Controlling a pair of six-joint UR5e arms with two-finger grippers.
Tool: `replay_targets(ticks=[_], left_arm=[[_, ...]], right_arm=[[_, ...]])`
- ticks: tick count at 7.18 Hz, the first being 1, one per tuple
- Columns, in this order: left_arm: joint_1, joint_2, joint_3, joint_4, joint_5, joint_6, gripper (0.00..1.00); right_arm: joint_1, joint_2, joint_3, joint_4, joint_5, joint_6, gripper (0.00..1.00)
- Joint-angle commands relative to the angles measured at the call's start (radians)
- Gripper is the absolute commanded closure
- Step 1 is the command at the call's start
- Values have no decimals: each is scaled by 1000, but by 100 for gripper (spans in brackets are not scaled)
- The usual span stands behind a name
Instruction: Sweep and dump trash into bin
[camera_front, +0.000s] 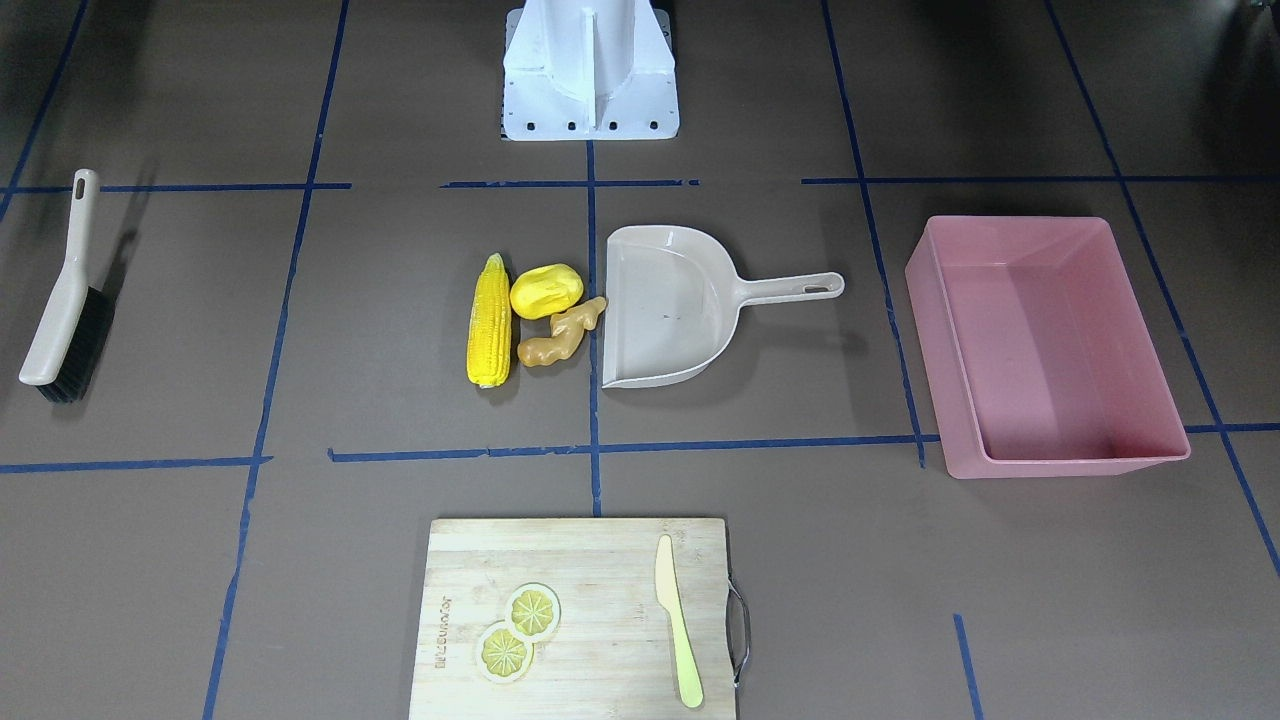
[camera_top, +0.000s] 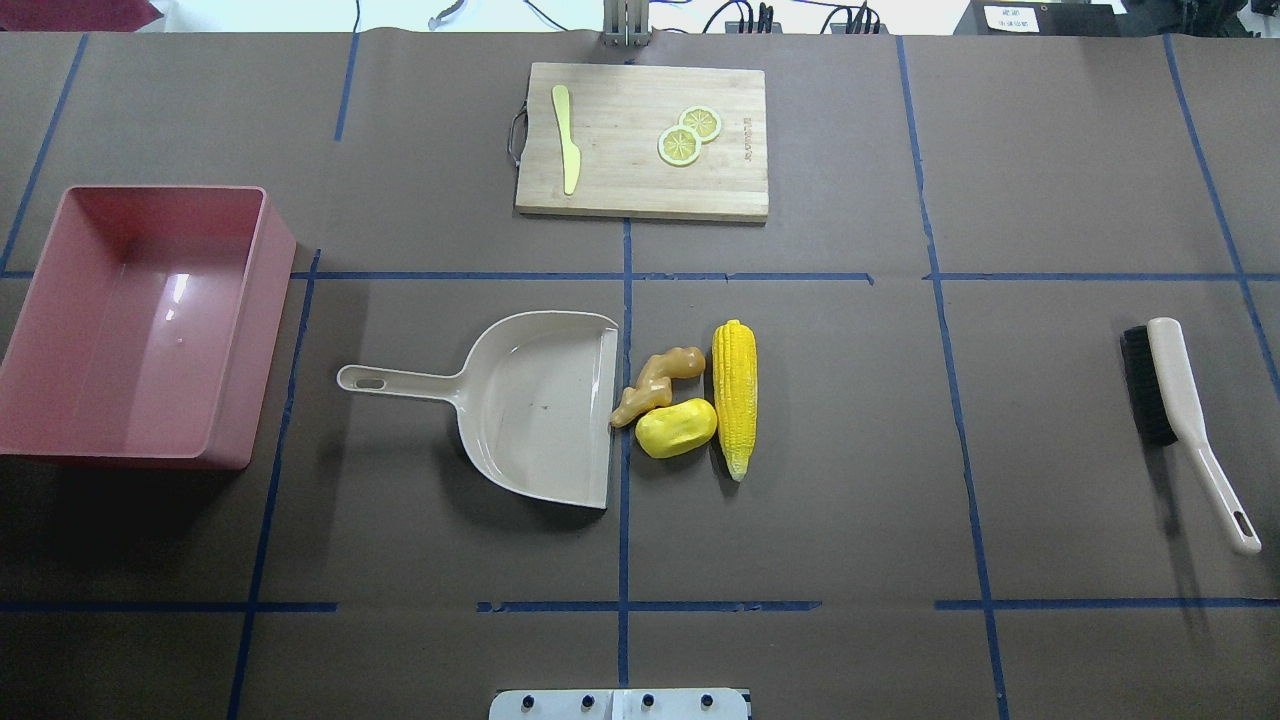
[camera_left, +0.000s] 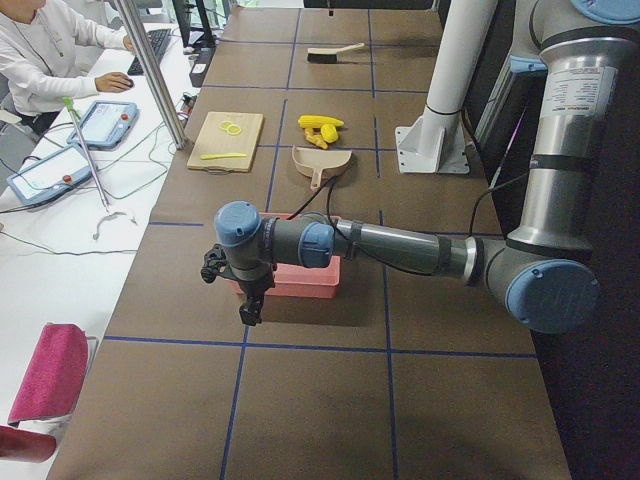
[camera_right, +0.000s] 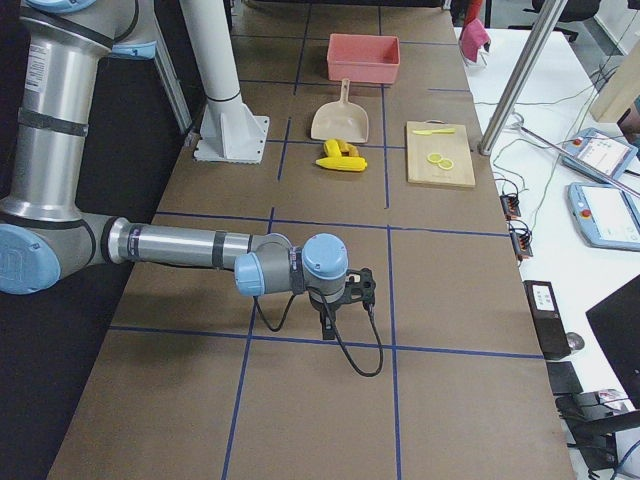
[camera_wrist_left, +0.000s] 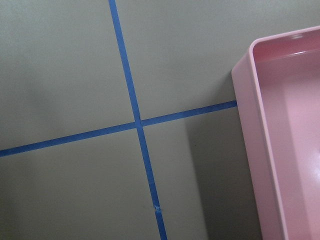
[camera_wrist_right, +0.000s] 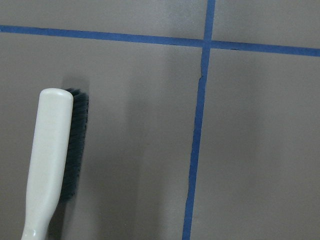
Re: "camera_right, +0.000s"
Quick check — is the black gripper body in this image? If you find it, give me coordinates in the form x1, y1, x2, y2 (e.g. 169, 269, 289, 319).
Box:
327, 268, 376, 314

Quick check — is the yellow toy corn cob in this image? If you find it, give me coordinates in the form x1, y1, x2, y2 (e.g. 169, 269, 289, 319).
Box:
315, 156, 368, 172

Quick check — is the orange toy croissant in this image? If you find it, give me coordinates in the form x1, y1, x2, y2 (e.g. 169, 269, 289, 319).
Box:
337, 140, 360, 157

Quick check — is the yellow toy lemon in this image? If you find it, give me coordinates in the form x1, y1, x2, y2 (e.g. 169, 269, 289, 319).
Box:
323, 139, 342, 157

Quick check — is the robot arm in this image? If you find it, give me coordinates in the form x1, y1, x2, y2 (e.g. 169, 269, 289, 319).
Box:
1, 1, 375, 340

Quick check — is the pink plastic bin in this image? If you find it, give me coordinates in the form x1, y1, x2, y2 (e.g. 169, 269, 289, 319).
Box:
326, 33, 400, 85

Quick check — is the lemon slice far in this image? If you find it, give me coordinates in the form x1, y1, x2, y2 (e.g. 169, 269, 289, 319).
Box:
427, 153, 443, 164

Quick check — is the lemon slice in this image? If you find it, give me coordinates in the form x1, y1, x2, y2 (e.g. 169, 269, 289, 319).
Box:
436, 158, 454, 171
427, 153, 443, 164

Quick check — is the lemon slice near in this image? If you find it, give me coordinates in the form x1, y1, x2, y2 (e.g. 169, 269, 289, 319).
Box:
436, 158, 454, 171

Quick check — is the wooden cutting board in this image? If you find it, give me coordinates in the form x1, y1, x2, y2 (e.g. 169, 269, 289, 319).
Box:
406, 121, 476, 188

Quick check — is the yellow toy knife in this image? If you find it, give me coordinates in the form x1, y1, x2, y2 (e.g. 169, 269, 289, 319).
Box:
411, 128, 456, 136

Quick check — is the black power box with label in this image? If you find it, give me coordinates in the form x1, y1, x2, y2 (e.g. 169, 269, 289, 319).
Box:
523, 280, 571, 360

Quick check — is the white mounting pole with base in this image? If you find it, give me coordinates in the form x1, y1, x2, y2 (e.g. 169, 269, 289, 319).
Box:
180, 0, 270, 164

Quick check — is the near blue teach pendant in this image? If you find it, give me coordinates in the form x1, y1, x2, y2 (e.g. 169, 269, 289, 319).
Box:
566, 182, 639, 252

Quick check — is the blue teach pendant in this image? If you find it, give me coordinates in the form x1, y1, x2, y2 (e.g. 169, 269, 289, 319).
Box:
566, 182, 639, 252
562, 127, 638, 182

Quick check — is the far blue teach pendant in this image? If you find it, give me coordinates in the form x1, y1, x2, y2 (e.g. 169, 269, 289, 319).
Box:
562, 127, 638, 182

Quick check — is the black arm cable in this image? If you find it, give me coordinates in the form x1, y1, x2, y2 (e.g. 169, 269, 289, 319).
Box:
252, 287, 385, 378

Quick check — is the silver aluminium frame post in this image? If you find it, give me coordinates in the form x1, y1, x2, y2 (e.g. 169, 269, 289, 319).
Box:
478, 0, 567, 156

